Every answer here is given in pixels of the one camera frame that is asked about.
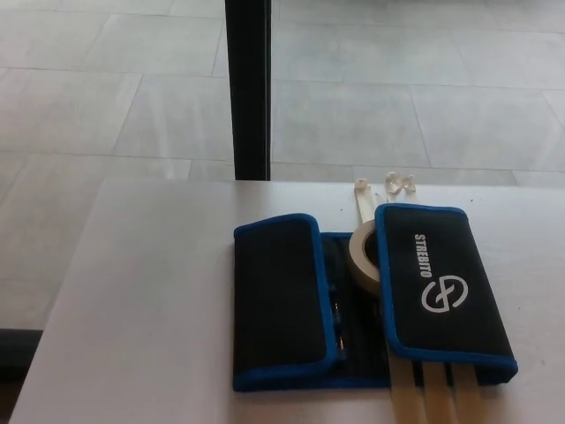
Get beige masking tape roll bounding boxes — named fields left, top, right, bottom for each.
left=348, top=219, right=383, bottom=296

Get black toolkit case blue trim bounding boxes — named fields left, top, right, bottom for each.
left=232, top=203, right=520, bottom=392

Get small blue handled tool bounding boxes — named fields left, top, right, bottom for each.
left=328, top=282, right=350, bottom=357

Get black vertical pillar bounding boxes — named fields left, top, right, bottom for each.
left=223, top=0, right=273, bottom=181

